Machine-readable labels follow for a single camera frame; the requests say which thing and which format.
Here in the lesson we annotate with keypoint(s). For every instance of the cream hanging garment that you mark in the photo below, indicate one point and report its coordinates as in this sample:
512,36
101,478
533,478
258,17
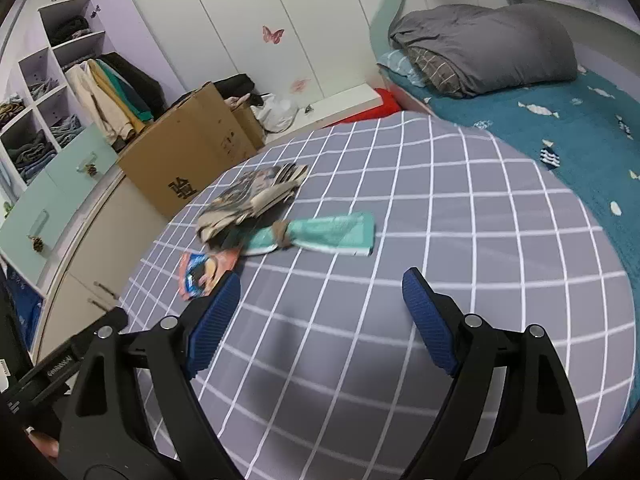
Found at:
95,100

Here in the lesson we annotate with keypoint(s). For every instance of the mint drawer unit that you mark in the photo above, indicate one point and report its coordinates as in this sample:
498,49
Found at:
65,180

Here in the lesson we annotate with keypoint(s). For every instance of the red and blue snack packet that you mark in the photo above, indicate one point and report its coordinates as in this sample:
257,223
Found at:
200,270

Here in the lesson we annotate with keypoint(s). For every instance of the pinecone drawer knob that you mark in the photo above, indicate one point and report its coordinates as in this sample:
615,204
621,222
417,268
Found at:
37,244
91,169

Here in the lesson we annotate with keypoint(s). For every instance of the pink flower sticker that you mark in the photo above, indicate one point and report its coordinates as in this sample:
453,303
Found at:
300,85

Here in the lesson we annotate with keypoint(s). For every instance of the black clothing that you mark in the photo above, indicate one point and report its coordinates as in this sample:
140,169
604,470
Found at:
235,85

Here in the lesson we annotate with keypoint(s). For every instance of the white plastic bag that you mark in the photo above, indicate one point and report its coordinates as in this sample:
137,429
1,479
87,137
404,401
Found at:
275,112

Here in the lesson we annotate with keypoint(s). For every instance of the white storage box lid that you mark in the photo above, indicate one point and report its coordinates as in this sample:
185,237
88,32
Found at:
345,102

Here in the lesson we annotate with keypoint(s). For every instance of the yellow hanging garment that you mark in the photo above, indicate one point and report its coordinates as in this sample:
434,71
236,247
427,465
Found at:
122,105

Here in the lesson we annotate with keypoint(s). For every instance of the black hanging garment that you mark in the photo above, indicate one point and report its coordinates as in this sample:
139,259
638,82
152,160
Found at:
142,80

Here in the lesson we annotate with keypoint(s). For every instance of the blue bag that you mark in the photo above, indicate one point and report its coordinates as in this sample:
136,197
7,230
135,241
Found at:
27,305

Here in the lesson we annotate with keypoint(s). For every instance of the light blue striped pillow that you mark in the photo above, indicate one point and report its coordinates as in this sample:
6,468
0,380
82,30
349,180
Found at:
395,62

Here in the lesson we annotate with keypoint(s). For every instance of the green hanging garment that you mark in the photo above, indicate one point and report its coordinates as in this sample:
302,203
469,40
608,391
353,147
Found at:
132,95

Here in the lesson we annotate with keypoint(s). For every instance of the person's left hand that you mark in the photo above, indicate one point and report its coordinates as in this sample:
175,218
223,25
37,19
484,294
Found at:
45,447

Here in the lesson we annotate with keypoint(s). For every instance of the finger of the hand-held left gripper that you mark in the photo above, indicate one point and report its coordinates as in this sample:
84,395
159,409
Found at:
107,321

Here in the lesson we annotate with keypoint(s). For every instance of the stacks of folded clothes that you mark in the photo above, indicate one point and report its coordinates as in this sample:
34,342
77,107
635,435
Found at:
32,152

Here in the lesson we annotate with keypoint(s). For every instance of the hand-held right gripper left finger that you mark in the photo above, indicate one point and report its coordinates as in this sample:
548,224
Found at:
215,320

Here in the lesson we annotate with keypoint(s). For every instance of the mint bed frame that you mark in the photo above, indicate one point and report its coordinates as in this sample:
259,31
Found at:
387,10

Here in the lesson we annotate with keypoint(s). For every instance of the teal printed bedsheet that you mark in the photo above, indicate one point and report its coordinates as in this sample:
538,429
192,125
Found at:
575,120

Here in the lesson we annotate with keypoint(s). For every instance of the grey duvet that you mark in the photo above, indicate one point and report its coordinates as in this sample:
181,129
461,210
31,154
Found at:
490,45

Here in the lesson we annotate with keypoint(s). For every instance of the pink butterfly sticker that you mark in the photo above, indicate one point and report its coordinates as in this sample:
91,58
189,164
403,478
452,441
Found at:
272,35

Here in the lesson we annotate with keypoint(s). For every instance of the teal towel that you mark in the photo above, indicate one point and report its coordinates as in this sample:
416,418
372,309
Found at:
330,232

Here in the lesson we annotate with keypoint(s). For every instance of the grey checked blanket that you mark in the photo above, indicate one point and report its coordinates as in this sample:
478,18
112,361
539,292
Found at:
400,200

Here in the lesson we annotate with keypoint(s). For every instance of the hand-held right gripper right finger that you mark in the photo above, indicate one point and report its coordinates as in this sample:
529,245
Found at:
430,320

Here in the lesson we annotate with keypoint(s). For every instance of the white open shelf unit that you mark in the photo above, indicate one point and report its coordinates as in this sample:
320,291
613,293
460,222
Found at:
27,67

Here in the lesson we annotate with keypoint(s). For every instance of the cream cabinet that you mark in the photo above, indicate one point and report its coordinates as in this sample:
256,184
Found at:
100,240

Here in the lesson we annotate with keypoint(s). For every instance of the red plastic storage box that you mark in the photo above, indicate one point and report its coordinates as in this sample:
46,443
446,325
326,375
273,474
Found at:
387,102

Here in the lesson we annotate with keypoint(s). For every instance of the grey printed wrapper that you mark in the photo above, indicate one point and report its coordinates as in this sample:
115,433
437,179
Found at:
250,195

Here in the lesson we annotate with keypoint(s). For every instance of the brown cardboard box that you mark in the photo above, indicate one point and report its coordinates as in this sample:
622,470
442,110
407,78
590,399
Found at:
190,150

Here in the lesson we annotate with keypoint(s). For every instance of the white wardrobe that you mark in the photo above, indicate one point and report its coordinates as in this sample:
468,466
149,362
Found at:
225,20

